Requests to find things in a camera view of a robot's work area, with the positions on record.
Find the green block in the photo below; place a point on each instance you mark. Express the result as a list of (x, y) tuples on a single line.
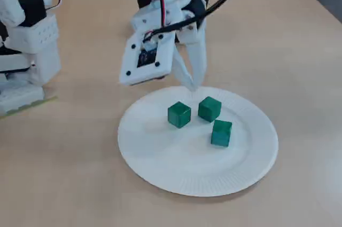
[(209, 109), (221, 133), (179, 114)]

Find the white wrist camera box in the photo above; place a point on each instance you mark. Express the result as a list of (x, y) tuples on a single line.
[(145, 66)]

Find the white paper plate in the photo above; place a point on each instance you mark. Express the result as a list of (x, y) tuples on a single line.
[(173, 163)]

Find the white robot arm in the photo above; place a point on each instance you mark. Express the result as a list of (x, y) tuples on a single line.
[(40, 37)]

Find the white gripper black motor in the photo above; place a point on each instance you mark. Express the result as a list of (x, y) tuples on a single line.
[(193, 40)]

